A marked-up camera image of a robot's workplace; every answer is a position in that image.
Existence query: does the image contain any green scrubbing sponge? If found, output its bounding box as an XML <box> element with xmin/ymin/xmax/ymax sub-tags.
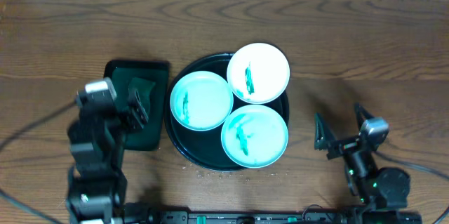
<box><xmin>128</xmin><ymin>77</ymin><xmax>156</xmax><ymax>115</ymax></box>

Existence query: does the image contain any mint plate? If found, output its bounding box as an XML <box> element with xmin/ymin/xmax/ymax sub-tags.
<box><xmin>220</xmin><ymin>105</ymin><xmax>288</xmax><ymax>169</ymax></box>
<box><xmin>169</xmin><ymin>71</ymin><xmax>234</xmax><ymax>131</ymax></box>

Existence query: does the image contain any black rectangular water tray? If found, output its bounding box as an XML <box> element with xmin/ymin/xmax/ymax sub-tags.
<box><xmin>104</xmin><ymin>60</ymin><xmax>169</xmax><ymax>151</ymax></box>

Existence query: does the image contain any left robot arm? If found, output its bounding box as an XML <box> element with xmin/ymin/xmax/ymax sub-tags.
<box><xmin>66</xmin><ymin>77</ymin><xmax>149</xmax><ymax>223</ymax></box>

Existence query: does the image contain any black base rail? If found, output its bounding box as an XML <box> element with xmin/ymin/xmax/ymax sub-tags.
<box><xmin>153</xmin><ymin>209</ymin><xmax>422</xmax><ymax>224</ymax></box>

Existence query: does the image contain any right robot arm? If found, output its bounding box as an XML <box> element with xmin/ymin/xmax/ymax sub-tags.
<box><xmin>314</xmin><ymin>103</ymin><xmax>422</xmax><ymax>223</ymax></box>

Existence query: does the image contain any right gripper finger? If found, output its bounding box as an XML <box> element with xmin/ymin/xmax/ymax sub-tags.
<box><xmin>354</xmin><ymin>103</ymin><xmax>374</xmax><ymax>129</ymax></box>
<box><xmin>314</xmin><ymin>113</ymin><xmax>336</xmax><ymax>150</ymax></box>

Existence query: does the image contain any mint plate front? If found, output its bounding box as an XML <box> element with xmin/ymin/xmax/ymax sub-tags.
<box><xmin>220</xmin><ymin>105</ymin><xmax>288</xmax><ymax>169</ymax></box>

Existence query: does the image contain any round black serving tray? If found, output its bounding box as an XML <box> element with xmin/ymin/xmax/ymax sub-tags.
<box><xmin>163</xmin><ymin>53</ymin><xmax>290</xmax><ymax>173</ymax></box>

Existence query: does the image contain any white plate rear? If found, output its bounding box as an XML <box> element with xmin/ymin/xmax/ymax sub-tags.
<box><xmin>227</xmin><ymin>43</ymin><xmax>290</xmax><ymax>104</ymax></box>

